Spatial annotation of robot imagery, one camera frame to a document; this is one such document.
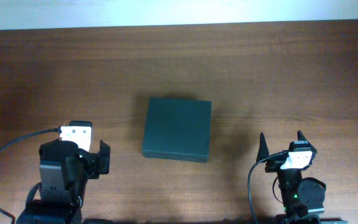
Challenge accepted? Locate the dark green hinged box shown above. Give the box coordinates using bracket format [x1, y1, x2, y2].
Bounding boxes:
[142, 97, 212, 162]

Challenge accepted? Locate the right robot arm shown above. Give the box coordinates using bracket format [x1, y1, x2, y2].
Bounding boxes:
[256, 131, 326, 223]

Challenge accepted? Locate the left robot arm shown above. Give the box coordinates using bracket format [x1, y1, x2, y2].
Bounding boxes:
[17, 139, 111, 224]

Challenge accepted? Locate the right black cable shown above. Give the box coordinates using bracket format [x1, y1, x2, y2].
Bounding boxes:
[247, 150, 291, 224]

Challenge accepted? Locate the black cable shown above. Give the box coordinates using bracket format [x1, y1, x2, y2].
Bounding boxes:
[0, 127, 62, 224]
[247, 150, 291, 224]

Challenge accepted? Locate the left black cable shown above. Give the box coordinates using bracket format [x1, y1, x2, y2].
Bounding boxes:
[0, 127, 62, 224]

